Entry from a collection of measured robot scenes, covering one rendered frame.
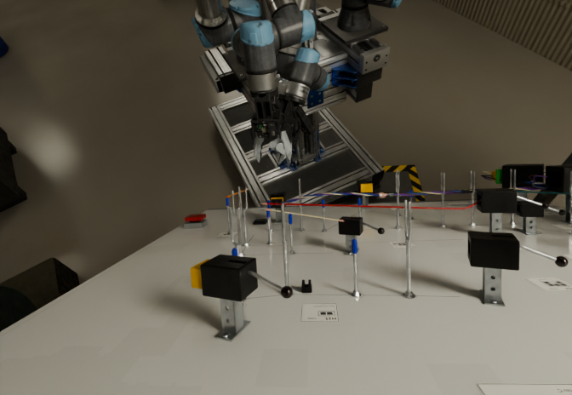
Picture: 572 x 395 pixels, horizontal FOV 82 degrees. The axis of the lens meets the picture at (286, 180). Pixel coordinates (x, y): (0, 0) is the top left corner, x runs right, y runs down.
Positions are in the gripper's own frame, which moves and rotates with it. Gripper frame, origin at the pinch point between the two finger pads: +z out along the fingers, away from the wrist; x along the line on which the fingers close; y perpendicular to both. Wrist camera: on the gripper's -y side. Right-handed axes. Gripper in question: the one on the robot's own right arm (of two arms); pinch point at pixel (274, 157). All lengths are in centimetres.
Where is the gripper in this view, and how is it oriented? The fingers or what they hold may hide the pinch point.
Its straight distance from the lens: 94.7
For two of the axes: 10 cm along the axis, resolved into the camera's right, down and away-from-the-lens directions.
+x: 9.9, -0.4, -1.2
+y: -0.8, 5.1, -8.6
